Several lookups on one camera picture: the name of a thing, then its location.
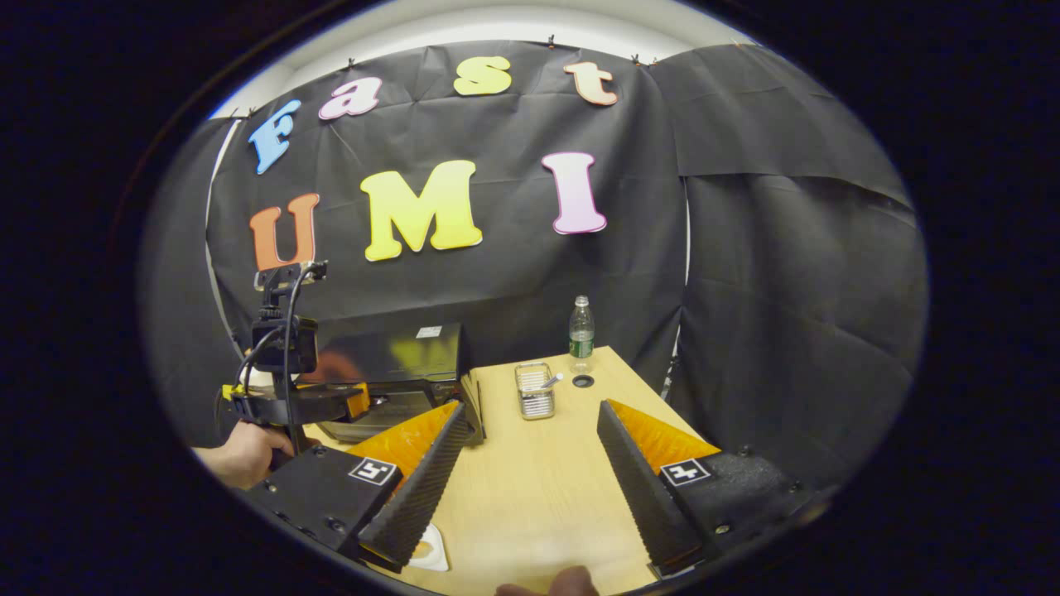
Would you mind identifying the black electric oven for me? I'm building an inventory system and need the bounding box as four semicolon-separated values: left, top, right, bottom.
302;323;487;445

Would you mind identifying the white oval plate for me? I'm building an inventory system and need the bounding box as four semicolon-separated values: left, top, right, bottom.
406;523;450;572

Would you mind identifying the metal wire basket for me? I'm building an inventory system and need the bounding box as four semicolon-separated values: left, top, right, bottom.
514;362;557;421

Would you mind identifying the clear plastic water bottle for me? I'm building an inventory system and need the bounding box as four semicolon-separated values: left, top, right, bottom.
568;296;595;373

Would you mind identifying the black backdrop cloth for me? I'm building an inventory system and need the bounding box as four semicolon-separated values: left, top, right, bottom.
141;40;928;497

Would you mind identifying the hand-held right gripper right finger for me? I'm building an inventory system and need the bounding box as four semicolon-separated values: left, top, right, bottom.
596;399;837;580

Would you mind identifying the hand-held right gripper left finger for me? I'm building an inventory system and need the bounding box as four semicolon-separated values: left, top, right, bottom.
236;401;473;572

